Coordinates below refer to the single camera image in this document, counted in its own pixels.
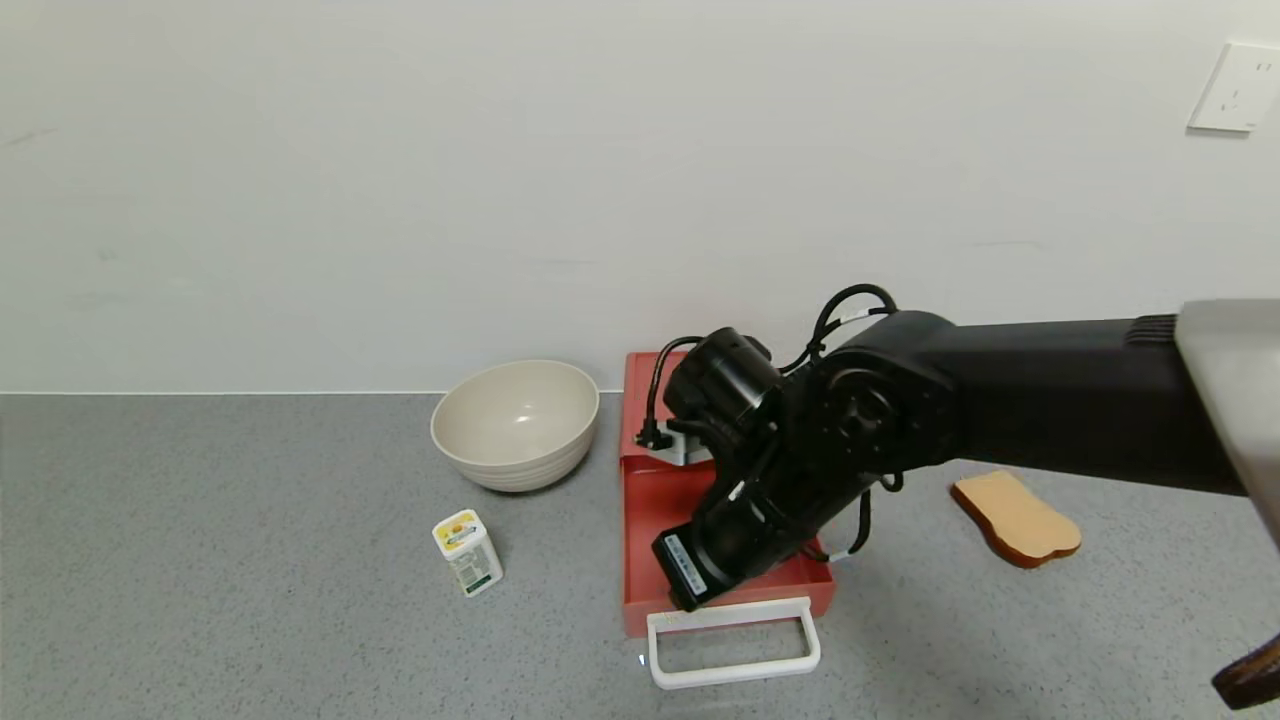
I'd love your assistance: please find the red drawer with white handle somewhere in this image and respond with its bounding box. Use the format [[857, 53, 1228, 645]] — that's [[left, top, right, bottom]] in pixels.
[[622, 455, 837, 691]]

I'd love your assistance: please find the beige ribbed bowl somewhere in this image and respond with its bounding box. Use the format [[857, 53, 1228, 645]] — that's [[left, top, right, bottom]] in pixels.
[[430, 360, 601, 494]]

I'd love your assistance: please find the small white yellow bottle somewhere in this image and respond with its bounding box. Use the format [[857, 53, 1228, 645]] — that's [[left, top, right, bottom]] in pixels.
[[432, 509, 504, 598]]

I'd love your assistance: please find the toast bread slice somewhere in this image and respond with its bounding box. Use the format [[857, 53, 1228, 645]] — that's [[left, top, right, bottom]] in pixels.
[[950, 470, 1083, 569]]

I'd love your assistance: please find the dark brown robot part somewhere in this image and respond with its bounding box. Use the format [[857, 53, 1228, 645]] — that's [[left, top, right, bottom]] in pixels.
[[1212, 635, 1280, 712]]

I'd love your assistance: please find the black camera cable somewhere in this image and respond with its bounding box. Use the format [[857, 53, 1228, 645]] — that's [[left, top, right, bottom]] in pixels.
[[636, 284, 898, 451]]

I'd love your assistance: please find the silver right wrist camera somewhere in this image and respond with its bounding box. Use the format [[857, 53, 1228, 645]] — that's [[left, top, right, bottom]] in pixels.
[[660, 420, 717, 468]]

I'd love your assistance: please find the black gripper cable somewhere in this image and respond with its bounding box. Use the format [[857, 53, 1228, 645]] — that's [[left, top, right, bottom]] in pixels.
[[800, 470, 906, 563]]

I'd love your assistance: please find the white wall socket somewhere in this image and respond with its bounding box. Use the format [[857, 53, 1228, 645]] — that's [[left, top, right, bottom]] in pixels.
[[1187, 42, 1280, 134]]

